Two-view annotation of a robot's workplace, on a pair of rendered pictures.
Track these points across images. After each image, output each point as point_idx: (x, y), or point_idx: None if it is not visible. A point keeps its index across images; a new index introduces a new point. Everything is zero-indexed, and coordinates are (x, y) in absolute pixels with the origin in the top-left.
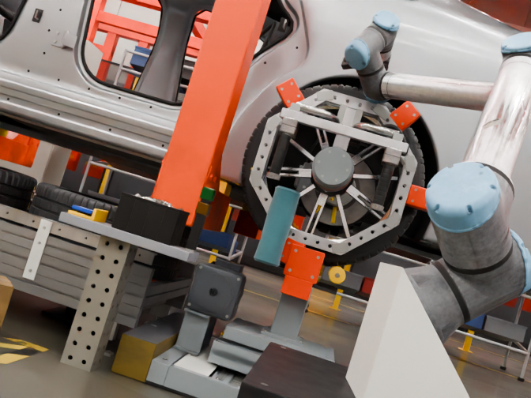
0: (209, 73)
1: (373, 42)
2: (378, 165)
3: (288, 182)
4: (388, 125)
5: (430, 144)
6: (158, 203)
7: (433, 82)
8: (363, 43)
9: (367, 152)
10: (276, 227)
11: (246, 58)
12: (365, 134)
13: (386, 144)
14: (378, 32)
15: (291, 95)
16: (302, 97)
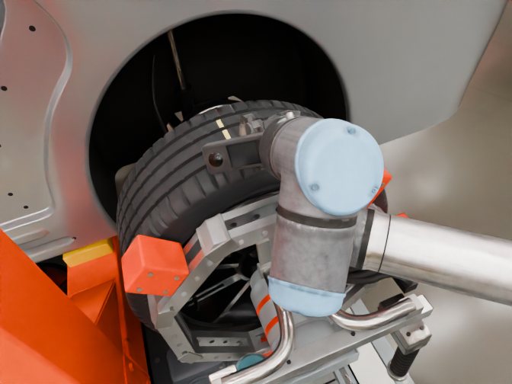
0: None
1: (344, 267)
2: (238, 63)
3: (149, 139)
4: (378, 280)
5: (318, 48)
6: None
7: None
8: (327, 296)
9: (218, 56)
10: None
11: (27, 327)
12: (362, 342)
13: (397, 329)
14: (344, 231)
15: (164, 283)
16: (184, 275)
